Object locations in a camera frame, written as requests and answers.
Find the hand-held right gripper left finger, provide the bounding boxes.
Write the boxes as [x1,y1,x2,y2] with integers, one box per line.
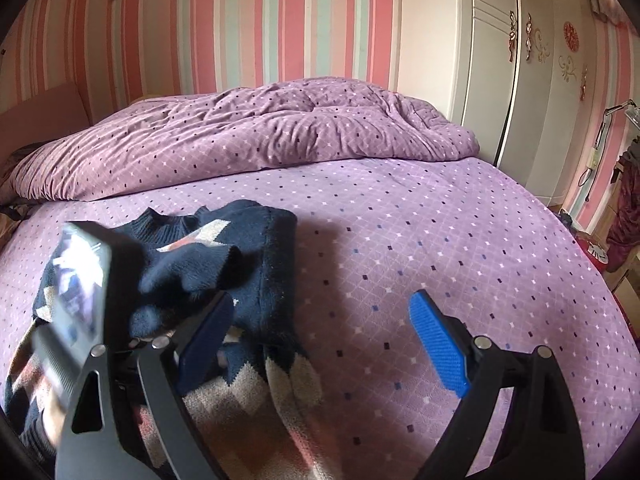
[54,291,237,480]

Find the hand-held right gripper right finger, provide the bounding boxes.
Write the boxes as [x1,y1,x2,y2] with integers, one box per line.
[409,289,587,480]

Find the navy zigzag knit sweater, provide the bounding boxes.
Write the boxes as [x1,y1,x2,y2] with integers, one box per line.
[4,200,351,480]

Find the dark red hanging clothes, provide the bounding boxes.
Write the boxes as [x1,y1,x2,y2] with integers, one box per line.
[606,144,640,275]

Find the purple dotted bed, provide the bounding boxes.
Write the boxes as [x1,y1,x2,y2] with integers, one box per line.
[0,152,636,480]

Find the red and white bag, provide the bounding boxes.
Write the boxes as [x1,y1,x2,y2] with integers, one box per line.
[579,239,612,267]

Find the pink dotted pillow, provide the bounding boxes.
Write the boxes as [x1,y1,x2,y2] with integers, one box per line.
[9,76,482,202]

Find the white desk lamp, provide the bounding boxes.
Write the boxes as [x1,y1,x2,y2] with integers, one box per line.
[575,101,640,192]

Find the white wardrobe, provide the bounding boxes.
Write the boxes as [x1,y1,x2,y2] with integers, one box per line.
[449,0,617,207]

